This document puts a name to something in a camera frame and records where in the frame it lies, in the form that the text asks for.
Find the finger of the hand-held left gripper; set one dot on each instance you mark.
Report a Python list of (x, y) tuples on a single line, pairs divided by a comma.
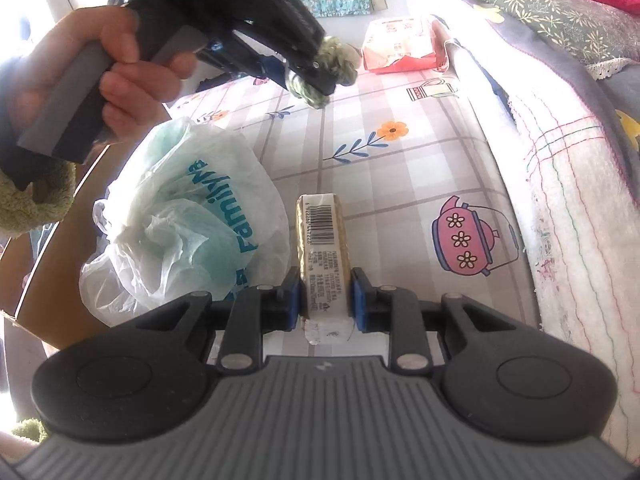
[(310, 77), (269, 69)]

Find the person's left hand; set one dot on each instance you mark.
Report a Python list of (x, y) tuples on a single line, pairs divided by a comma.
[(55, 70)]

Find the white green plastic bag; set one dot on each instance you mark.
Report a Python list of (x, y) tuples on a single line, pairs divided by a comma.
[(190, 220)]

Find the white wall socket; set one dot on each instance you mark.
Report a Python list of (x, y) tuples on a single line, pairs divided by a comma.
[(380, 3)]

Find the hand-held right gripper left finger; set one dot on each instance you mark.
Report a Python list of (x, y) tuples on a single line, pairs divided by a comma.
[(295, 301)]

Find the olive knitted cloth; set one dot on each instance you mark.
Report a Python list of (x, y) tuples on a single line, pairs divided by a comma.
[(340, 60)]

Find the green leaf-print pillow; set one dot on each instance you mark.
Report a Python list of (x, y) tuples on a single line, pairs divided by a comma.
[(565, 20)]

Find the orange wet wipes packet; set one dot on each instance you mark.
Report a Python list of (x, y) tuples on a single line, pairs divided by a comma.
[(395, 45)]

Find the grey quilt with yellow flowers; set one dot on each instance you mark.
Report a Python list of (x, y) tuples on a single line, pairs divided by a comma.
[(612, 92)]

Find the white stitched blanket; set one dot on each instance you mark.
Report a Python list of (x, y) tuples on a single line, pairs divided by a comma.
[(575, 210)]

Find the brown cardboard box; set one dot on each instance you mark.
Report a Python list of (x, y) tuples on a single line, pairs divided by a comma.
[(60, 280)]

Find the yellow tissue pack with barcode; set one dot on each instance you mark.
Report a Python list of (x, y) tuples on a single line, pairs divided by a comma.
[(320, 250)]

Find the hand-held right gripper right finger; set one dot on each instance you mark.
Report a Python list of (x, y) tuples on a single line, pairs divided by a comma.
[(358, 302)]

